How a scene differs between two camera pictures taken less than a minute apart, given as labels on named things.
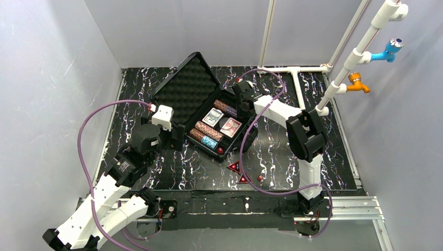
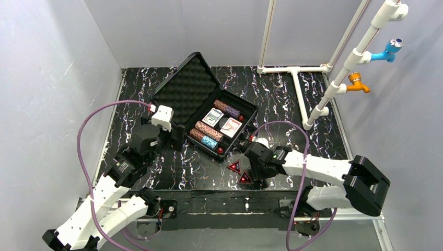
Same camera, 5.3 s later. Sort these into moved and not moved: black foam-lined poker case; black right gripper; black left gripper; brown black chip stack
Moved: black right gripper
Not moved: black foam-lined poker case; black left gripper; brown black chip stack
